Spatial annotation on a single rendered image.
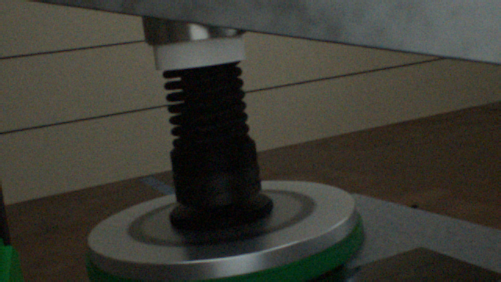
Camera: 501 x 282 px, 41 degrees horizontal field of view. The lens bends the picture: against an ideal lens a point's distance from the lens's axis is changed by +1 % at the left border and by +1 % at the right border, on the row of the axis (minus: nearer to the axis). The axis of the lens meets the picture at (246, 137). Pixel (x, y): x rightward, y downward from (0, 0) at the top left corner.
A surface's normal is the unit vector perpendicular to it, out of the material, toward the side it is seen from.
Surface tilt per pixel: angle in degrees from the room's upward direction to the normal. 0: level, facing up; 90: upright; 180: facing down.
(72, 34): 90
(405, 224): 0
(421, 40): 90
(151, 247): 0
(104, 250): 0
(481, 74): 90
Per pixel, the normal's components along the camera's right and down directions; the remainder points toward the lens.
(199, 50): 0.08, 0.15
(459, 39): -0.21, 0.18
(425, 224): -0.13, -0.98
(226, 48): 0.61, 0.05
